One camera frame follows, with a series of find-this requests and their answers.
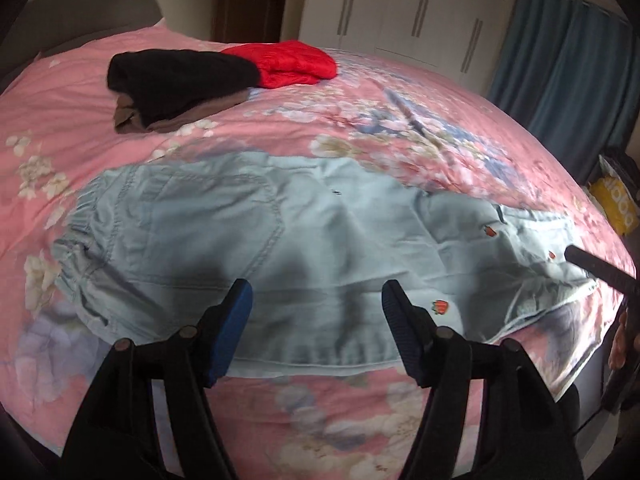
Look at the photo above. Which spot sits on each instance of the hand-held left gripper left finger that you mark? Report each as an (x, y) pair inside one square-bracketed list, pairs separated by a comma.
[(231, 330)]

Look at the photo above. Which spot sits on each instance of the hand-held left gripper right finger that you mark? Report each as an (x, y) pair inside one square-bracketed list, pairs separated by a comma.
[(400, 330)]

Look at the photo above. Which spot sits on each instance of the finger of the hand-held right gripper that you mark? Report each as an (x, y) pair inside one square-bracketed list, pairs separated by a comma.
[(600, 269)]

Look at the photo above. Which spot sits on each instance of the light blue denim pants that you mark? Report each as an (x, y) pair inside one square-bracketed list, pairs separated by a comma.
[(325, 240)]

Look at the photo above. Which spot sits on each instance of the person's right hand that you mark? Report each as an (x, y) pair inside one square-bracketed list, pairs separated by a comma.
[(619, 340)]

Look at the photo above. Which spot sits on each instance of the yellow bag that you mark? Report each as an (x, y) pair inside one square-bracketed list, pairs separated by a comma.
[(617, 205)]

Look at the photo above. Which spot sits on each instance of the blue curtain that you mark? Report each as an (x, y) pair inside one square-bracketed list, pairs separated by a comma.
[(565, 60)]

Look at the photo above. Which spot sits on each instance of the brown folded garment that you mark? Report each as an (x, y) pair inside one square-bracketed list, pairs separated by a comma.
[(125, 117)]

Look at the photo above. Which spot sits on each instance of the black folded garment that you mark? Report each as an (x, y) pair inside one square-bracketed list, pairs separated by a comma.
[(180, 80)]

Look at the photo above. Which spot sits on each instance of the red puffer jacket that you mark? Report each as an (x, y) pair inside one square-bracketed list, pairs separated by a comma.
[(290, 62)]

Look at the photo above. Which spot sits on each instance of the pink floral bed blanket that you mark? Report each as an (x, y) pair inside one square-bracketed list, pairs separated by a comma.
[(75, 90)]

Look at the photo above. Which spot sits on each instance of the white wardrobe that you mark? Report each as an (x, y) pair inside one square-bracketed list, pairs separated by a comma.
[(400, 5)]

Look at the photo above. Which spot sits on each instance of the dark brown door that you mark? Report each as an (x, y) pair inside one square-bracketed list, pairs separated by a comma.
[(250, 0)]

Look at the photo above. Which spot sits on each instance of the grey bed headboard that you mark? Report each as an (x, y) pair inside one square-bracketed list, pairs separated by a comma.
[(75, 15)]

